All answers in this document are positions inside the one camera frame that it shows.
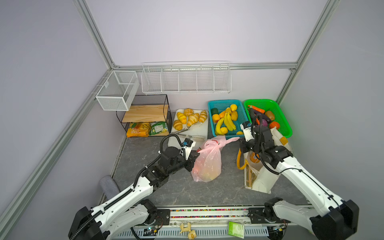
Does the orange soda can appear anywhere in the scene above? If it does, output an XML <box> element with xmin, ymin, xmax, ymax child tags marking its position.
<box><xmin>250</xmin><ymin>153</ymin><xmax>260</xmax><ymax>164</ymax></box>

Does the white canvas tote bag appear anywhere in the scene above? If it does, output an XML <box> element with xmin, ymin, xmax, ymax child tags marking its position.
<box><xmin>237</xmin><ymin>128</ymin><xmax>293</xmax><ymax>194</ymax></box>

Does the pink plastic grocery bag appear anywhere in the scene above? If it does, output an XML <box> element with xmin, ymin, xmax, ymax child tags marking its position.
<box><xmin>191</xmin><ymin>136</ymin><xmax>240</xmax><ymax>183</ymax></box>

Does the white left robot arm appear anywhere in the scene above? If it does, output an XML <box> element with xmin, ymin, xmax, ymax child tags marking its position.
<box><xmin>68</xmin><ymin>134</ymin><xmax>196</xmax><ymax>240</ymax></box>

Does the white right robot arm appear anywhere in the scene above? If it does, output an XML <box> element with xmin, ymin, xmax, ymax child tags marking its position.
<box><xmin>240</xmin><ymin>115</ymin><xmax>360</xmax><ymax>240</ymax></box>

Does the orange bell pepper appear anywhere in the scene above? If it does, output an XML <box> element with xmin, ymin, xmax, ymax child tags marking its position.
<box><xmin>269</xmin><ymin>121</ymin><xmax>281</xmax><ymax>130</ymax></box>

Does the green plastic basket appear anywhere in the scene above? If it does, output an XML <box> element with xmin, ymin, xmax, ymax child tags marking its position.
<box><xmin>244</xmin><ymin>99</ymin><xmax>293</xmax><ymax>138</ymax></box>

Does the long dark eggplant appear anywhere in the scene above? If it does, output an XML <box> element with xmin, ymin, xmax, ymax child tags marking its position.
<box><xmin>253</xmin><ymin>110</ymin><xmax>271</xmax><ymax>124</ymax></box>

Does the brown potato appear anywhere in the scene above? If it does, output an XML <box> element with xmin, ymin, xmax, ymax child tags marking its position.
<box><xmin>265</xmin><ymin>111</ymin><xmax>276</xmax><ymax>121</ymax></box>

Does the orange carrot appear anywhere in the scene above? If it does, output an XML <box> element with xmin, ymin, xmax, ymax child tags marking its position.
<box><xmin>248</xmin><ymin>105</ymin><xmax>266</xmax><ymax>114</ymax></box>

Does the green snack packet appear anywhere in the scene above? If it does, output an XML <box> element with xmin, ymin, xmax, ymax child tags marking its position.
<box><xmin>149</xmin><ymin>122</ymin><xmax>169</xmax><ymax>137</ymax></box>

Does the white bread tray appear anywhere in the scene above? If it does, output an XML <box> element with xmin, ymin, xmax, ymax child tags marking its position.
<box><xmin>168</xmin><ymin>109</ymin><xmax>210</xmax><ymax>151</ymax></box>

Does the loose yellow banana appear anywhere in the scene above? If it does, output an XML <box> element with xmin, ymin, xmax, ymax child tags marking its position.
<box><xmin>215</xmin><ymin>112</ymin><xmax>237</xmax><ymax>136</ymax></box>

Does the striped croissant bread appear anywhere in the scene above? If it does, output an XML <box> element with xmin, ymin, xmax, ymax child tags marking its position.
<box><xmin>177</xmin><ymin>112</ymin><xmax>188</xmax><ymax>125</ymax></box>
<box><xmin>199</xmin><ymin>110</ymin><xmax>208</xmax><ymax>123</ymax></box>
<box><xmin>187</xmin><ymin>114</ymin><xmax>200</xmax><ymax>127</ymax></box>

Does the teal plastic basket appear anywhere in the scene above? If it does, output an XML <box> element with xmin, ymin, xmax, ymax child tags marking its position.
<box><xmin>208</xmin><ymin>100</ymin><xmax>248</xmax><ymax>139</ymax></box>

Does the yellow lemon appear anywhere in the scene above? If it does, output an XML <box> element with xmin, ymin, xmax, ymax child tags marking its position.
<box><xmin>230</xmin><ymin>104</ymin><xmax>238</xmax><ymax>112</ymax></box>

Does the orange snack packet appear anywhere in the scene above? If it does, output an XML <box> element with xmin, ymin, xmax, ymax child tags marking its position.
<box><xmin>127</xmin><ymin>123</ymin><xmax>151</xmax><ymax>138</ymax></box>

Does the round bread roll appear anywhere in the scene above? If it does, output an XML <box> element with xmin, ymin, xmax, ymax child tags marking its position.
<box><xmin>184</xmin><ymin>109</ymin><xmax>194</xmax><ymax>117</ymax></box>

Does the dark green avocado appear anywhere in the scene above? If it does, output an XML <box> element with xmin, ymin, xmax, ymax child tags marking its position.
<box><xmin>211</xmin><ymin>108</ymin><xmax>219</xmax><ymax>115</ymax></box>

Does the white mesh box basket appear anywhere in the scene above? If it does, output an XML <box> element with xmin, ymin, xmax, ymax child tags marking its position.
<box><xmin>96</xmin><ymin>71</ymin><xmax>140</xmax><ymax>112</ymax></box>

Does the green card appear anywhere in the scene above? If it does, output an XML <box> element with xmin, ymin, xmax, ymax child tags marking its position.
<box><xmin>228</xmin><ymin>222</ymin><xmax>245</xmax><ymax>239</ymax></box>

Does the black wire shelf rack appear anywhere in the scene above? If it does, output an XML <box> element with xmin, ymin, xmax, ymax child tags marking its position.
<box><xmin>116</xmin><ymin>94</ymin><xmax>173</xmax><ymax>136</ymax></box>

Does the white wire wall basket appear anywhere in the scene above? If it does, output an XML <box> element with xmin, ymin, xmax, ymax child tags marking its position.
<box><xmin>141</xmin><ymin>61</ymin><xmax>232</xmax><ymax>94</ymax></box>

